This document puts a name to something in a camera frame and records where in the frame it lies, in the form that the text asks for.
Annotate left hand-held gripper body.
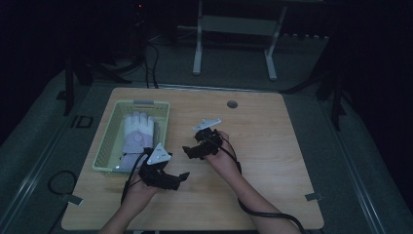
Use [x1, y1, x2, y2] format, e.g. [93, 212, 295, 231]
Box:
[138, 142, 181, 191]

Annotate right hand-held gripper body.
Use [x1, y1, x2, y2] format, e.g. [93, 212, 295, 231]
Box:
[192, 118, 225, 160]

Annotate purple glove with white fingers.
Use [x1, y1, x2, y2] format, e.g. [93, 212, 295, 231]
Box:
[119, 111, 157, 173]

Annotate pale green plastic basket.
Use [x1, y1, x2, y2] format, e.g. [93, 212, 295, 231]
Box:
[92, 99, 170, 177]

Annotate person's right hand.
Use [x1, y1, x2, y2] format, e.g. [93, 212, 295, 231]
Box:
[204, 130, 242, 179]

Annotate person's left hand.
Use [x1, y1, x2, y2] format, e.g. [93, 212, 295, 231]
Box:
[124, 175, 161, 207]

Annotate grey tape piece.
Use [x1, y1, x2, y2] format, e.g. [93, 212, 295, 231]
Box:
[304, 192, 324, 202]
[59, 193, 84, 207]

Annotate white metal stand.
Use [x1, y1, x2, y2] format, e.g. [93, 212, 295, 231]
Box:
[176, 0, 289, 82]

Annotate black metal stand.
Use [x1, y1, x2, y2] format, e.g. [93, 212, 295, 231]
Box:
[280, 32, 349, 132]
[56, 53, 132, 117]

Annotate dark device with red light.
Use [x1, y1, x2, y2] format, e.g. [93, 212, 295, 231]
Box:
[132, 1, 149, 27]

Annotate left hand-held gripper black cable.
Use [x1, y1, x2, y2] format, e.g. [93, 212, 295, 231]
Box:
[120, 150, 149, 206]

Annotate hand-held gripper black cable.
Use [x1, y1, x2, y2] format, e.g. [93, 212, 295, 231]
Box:
[120, 150, 149, 206]
[215, 136, 308, 234]

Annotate black hanging cables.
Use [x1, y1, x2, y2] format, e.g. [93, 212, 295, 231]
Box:
[141, 40, 161, 90]

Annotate black floor bracket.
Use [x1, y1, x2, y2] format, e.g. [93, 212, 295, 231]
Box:
[70, 114, 94, 130]

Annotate right hand-held gripper black cable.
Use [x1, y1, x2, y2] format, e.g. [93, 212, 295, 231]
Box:
[215, 136, 308, 234]

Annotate black looped floor cable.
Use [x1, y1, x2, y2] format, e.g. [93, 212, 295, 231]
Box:
[47, 170, 78, 197]

